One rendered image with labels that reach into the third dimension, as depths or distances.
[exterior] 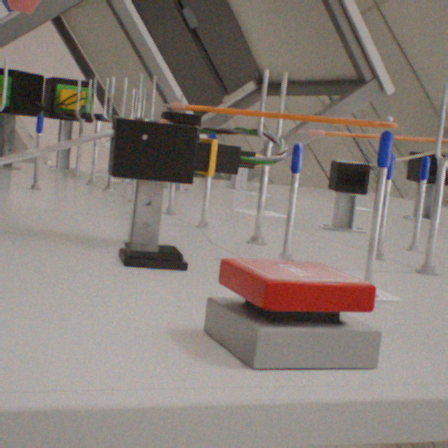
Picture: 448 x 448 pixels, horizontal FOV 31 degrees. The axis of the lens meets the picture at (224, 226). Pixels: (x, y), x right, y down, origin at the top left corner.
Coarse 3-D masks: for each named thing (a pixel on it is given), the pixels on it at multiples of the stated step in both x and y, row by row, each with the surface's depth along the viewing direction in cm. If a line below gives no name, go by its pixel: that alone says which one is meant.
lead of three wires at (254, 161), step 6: (270, 132) 66; (270, 138) 66; (276, 138) 65; (282, 138) 65; (282, 144) 63; (282, 150) 62; (276, 156) 60; (282, 156) 61; (246, 162) 59; (252, 162) 59; (258, 162) 59; (264, 162) 59; (270, 162) 60; (276, 162) 60
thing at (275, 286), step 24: (240, 264) 34; (264, 264) 34; (288, 264) 35; (312, 264) 36; (240, 288) 33; (264, 288) 31; (288, 288) 31; (312, 288) 32; (336, 288) 32; (360, 288) 32; (264, 312) 33; (288, 312) 32; (312, 312) 33; (336, 312) 33
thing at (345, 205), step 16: (336, 160) 85; (336, 176) 83; (352, 176) 84; (368, 176) 83; (336, 192) 85; (352, 192) 83; (336, 208) 84; (352, 208) 85; (320, 224) 86; (336, 224) 84; (352, 224) 84
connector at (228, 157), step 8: (200, 144) 56; (208, 144) 56; (224, 144) 57; (200, 152) 56; (208, 152) 56; (216, 152) 57; (224, 152) 57; (232, 152) 57; (240, 152) 57; (200, 160) 56; (208, 160) 57; (216, 160) 57; (224, 160) 57; (232, 160) 57; (240, 160) 58; (200, 168) 56; (216, 168) 57; (224, 168) 57; (232, 168) 57
